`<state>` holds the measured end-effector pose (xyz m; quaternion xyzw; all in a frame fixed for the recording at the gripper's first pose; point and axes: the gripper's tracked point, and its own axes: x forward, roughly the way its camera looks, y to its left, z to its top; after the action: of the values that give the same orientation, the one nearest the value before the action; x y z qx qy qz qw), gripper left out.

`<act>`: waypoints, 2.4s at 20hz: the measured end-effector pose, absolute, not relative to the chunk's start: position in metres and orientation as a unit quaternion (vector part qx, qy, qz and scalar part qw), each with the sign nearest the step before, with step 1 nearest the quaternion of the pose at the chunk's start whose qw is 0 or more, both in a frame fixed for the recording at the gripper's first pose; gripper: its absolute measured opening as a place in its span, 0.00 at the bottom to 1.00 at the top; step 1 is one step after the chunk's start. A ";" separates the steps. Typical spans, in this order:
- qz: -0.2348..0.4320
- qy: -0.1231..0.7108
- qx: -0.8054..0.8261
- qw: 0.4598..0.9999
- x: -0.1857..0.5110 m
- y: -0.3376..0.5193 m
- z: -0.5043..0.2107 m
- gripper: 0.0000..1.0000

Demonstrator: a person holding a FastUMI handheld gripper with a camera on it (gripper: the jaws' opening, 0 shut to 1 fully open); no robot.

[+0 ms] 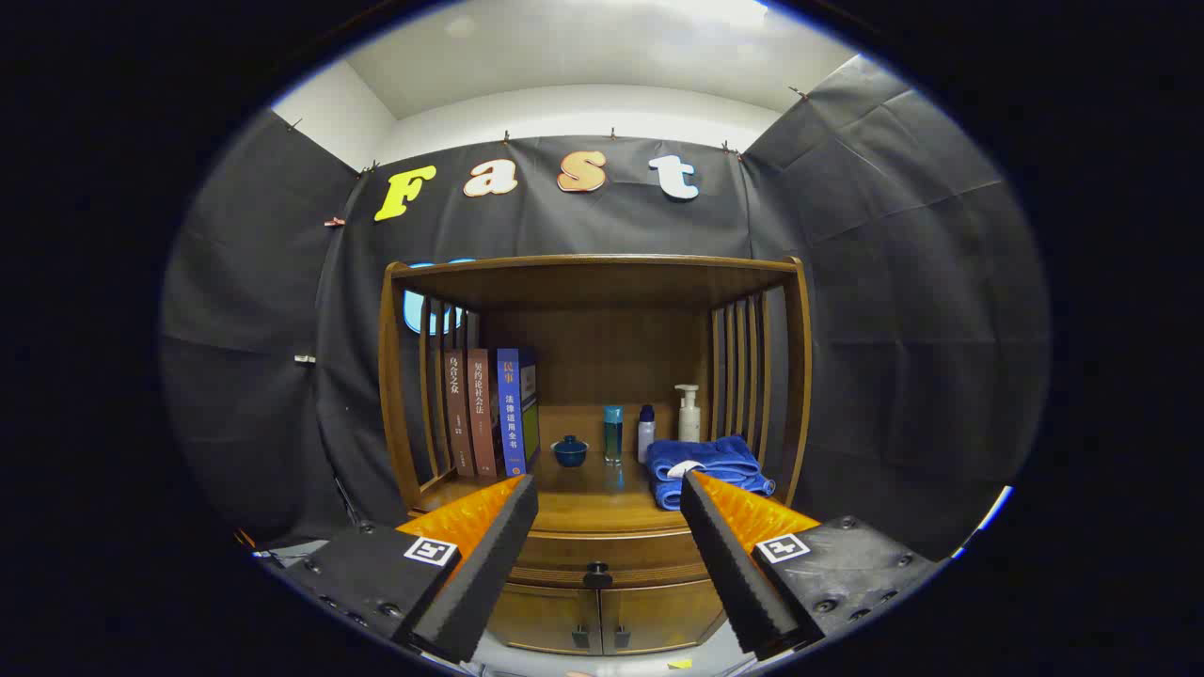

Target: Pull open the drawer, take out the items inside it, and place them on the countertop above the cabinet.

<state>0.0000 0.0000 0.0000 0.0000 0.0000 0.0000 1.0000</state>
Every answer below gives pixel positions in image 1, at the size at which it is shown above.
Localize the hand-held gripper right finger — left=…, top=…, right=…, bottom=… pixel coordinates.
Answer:
left=678, top=469, right=943, bottom=662

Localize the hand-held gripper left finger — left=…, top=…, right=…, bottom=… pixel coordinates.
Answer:
left=280, top=473, right=540, bottom=664

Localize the wooden drawer with black knob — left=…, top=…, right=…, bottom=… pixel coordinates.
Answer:
left=503, top=529, right=716, bottom=591

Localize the wooden cabinet door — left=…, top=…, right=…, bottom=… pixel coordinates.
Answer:
left=602, top=581, right=727, bottom=654
left=489, top=585, right=603, bottom=656

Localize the wooden countertop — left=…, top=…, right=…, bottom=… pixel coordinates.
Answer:
left=414, top=449, right=786, bottom=539

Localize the wooden cabinet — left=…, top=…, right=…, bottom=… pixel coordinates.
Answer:
left=378, top=254, right=814, bottom=656

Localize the blue folded towel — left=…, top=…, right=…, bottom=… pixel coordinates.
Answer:
left=645, top=435, right=777, bottom=512

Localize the white pump bottle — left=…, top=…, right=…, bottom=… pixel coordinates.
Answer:
left=673, top=384, right=703, bottom=444

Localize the reddish brown book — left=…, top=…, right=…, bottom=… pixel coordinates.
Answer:
left=467, top=349, right=504, bottom=479

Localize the thick blue book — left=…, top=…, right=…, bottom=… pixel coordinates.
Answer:
left=496, top=347, right=541, bottom=478

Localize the dark brown book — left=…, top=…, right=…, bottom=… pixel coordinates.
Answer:
left=442, top=350, right=476, bottom=478

